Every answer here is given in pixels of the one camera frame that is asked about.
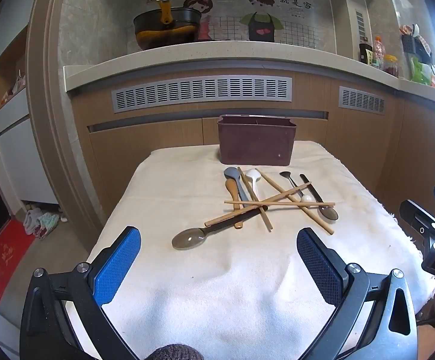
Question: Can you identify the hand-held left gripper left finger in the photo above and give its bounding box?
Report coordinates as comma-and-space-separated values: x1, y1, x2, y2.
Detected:
20, 226, 142, 360

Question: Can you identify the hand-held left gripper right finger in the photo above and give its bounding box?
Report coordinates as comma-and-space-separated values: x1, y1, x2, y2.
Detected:
296, 227, 418, 360

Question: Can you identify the wooden chopstick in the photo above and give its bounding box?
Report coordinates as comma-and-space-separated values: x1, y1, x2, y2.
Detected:
256, 168, 334, 234
204, 182, 312, 227
238, 167, 273, 232
224, 200, 335, 208

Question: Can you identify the thin spoon with white knob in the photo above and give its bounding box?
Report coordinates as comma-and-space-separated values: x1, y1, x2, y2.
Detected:
279, 170, 313, 202

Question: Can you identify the wooden spoon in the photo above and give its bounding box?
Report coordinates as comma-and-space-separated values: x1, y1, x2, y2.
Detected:
225, 179, 244, 229

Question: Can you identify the grey-blue spoon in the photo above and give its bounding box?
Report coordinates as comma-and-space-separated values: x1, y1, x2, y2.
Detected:
224, 167, 249, 202

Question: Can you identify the brown plastic utensil holder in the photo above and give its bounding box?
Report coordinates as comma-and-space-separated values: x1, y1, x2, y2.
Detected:
217, 114, 297, 166

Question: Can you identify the white table cloth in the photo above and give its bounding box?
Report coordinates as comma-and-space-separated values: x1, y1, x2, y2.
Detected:
86, 140, 435, 360

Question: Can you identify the pile of slippers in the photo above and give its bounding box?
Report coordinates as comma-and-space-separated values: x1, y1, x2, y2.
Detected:
23, 203, 67, 239

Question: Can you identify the red floor mat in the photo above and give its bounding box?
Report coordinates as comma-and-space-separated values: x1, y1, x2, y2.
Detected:
0, 219, 37, 302

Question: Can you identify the green plastic bag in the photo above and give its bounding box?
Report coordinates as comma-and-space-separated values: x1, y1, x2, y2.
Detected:
409, 57, 435, 85

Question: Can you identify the short grey vent grille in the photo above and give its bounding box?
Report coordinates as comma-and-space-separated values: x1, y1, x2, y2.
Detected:
338, 86, 387, 115

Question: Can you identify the red jar with yellow lid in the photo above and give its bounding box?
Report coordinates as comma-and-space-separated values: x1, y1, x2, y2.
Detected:
383, 54, 399, 78

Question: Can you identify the white shelf cabinet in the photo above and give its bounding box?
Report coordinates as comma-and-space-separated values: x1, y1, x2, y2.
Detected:
0, 26, 60, 206

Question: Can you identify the dark packet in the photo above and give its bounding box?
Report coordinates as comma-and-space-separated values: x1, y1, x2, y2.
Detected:
359, 43, 374, 65

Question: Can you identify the long grey vent grille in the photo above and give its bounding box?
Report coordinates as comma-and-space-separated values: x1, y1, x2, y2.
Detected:
112, 77, 292, 114

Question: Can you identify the white pillar with vent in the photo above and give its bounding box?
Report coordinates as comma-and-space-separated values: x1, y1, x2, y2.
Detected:
339, 0, 371, 61

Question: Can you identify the speckled stone countertop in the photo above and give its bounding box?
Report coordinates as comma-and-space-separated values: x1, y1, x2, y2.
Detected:
63, 40, 435, 113

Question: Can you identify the large translucent spoon black handle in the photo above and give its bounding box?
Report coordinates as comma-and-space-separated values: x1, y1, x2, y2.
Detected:
172, 204, 269, 251

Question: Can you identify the black pot with orange handle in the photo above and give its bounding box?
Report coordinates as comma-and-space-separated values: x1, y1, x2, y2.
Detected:
133, 0, 202, 51

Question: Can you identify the cartoon wall poster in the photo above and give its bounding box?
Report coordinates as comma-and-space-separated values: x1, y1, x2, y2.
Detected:
65, 0, 334, 51

